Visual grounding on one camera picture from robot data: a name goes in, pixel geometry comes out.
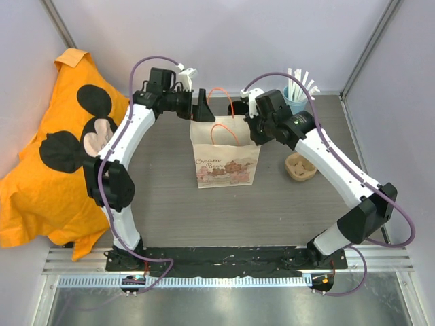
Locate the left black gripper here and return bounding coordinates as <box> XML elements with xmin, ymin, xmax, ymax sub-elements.
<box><xmin>164</xmin><ymin>87</ymin><xmax>215</xmax><ymax>122</ymax></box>

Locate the black coffee cup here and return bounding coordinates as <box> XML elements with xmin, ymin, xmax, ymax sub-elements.
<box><xmin>227</xmin><ymin>101</ymin><xmax>249</xmax><ymax>116</ymax></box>

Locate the white paper takeout bag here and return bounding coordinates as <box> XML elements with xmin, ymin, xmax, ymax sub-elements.
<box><xmin>189</xmin><ymin>87</ymin><xmax>262</xmax><ymax>189</ymax></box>

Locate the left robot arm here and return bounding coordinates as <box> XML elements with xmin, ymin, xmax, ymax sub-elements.
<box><xmin>84</xmin><ymin>65</ymin><xmax>215</xmax><ymax>272</ymax></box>

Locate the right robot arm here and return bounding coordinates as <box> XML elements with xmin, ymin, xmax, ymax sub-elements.
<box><xmin>241</xmin><ymin>88</ymin><xmax>398</xmax><ymax>268</ymax></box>

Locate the light blue straw holder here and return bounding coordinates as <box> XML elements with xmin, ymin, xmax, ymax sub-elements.
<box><xmin>283</xmin><ymin>86</ymin><xmax>308</xmax><ymax>115</ymax></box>

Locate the bottom pulp cup carrier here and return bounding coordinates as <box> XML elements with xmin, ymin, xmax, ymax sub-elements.
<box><xmin>285</xmin><ymin>153</ymin><xmax>317</xmax><ymax>182</ymax></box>

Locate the wrapped white straw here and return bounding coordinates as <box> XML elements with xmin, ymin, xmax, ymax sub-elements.
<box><xmin>306</xmin><ymin>86</ymin><xmax>320</xmax><ymax>100</ymax></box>
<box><xmin>296</xmin><ymin>71</ymin><xmax>309</xmax><ymax>102</ymax></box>
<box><xmin>288</xmin><ymin>68</ymin><xmax>300</xmax><ymax>101</ymax></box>
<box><xmin>303</xmin><ymin>79</ymin><xmax>315</xmax><ymax>101</ymax></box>

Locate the orange mickey mouse bag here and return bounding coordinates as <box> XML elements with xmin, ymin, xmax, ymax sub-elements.
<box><xmin>1</xmin><ymin>48</ymin><xmax>128</xmax><ymax>260</ymax></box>

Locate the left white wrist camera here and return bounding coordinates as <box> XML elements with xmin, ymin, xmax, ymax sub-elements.
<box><xmin>177</xmin><ymin>63</ymin><xmax>198</xmax><ymax>92</ymax></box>

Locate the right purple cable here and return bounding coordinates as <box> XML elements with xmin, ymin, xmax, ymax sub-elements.
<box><xmin>243</xmin><ymin>71</ymin><xmax>416</xmax><ymax>297</ymax></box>

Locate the purple cable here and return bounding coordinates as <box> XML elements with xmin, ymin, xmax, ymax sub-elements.
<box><xmin>243</xmin><ymin>71</ymin><xmax>416</xmax><ymax>297</ymax></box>
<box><xmin>98</xmin><ymin>56</ymin><xmax>186</xmax><ymax>293</ymax></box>

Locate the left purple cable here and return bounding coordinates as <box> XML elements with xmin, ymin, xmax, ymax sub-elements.
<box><xmin>98</xmin><ymin>56</ymin><xmax>186</xmax><ymax>293</ymax></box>

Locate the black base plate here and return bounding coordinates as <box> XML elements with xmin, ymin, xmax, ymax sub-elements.
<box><xmin>104</xmin><ymin>246</ymin><xmax>348</xmax><ymax>278</ymax></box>

